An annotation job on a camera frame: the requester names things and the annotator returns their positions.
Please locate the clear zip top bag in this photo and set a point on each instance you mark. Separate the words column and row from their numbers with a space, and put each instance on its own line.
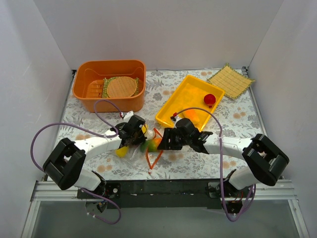
column 151, row 134

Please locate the square yellow bamboo mat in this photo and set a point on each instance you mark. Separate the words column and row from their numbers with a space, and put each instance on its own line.
column 231, row 81

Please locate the yellow orange fake mango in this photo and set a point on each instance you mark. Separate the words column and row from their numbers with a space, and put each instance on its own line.
column 192, row 115

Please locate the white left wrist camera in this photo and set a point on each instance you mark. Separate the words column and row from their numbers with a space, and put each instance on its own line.
column 126, row 116

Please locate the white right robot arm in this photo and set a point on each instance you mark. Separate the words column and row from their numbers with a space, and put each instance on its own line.
column 265, row 161

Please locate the orange green fake mango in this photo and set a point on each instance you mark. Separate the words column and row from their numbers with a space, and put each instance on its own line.
column 150, row 145

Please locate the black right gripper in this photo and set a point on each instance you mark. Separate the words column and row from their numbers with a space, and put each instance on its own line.
column 166, row 138

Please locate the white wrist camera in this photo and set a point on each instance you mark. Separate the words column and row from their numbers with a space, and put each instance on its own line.
column 126, row 116
column 175, row 118

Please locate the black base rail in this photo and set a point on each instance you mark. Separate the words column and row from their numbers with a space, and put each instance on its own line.
column 164, row 193

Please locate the yellow plastic tray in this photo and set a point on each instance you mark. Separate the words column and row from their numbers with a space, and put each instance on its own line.
column 190, row 93

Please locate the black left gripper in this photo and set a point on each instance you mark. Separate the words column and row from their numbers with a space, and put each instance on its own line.
column 135, row 137

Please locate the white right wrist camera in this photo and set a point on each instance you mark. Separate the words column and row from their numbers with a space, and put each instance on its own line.
column 175, row 118

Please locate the floral table cloth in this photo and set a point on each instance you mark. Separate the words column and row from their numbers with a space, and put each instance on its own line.
column 232, row 118

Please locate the orange plastic tub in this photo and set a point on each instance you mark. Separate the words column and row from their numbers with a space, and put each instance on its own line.
column 89, row 82

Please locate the green edged woven mat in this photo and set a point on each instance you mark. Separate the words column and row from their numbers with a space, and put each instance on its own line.
column 105, row 85

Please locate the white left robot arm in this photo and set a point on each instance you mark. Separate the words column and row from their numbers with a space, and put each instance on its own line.
column 65, row 163

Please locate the round woven bamboo tray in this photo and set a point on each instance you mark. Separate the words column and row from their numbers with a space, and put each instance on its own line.
column 121, row 86

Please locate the yellow fake lemon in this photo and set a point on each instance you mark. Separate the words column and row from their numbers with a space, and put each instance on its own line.
column 121, row 152

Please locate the red fake apple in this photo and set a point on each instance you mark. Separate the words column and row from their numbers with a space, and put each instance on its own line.
column 209, row 100

